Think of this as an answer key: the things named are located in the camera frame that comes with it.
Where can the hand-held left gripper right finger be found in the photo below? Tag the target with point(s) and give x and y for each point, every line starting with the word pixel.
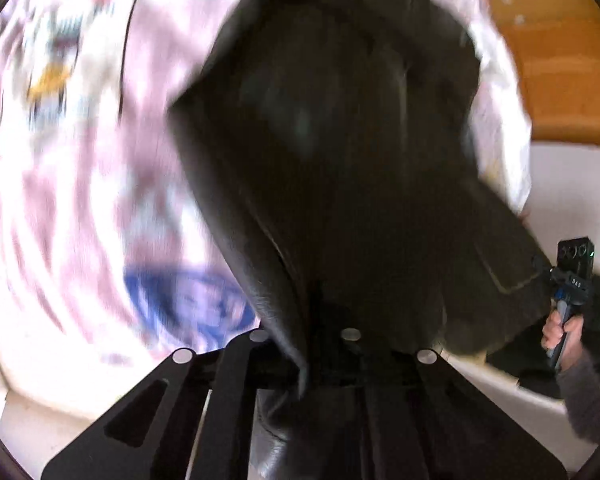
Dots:
pixel 405 385

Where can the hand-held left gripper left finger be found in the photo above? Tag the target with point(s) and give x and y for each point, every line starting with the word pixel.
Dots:
pixel 230 375

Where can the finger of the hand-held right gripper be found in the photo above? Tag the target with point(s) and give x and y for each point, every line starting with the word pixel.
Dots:
pixel 542 266

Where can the black leather jacket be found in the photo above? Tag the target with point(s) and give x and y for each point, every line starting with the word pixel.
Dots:
pixel 330 160

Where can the person's right forearm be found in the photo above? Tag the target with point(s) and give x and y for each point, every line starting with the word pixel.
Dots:
pixel 590 395

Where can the person's right hand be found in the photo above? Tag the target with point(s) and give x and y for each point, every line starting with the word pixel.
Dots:
pixel 572 335

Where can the white bathrobe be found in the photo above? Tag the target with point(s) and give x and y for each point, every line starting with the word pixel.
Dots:
pixel 505 130

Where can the wooden wardrobe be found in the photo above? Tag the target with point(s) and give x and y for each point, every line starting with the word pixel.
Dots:
pixel 565 90

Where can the pink printed blanket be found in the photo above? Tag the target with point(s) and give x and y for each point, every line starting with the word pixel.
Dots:
pixel 80 160

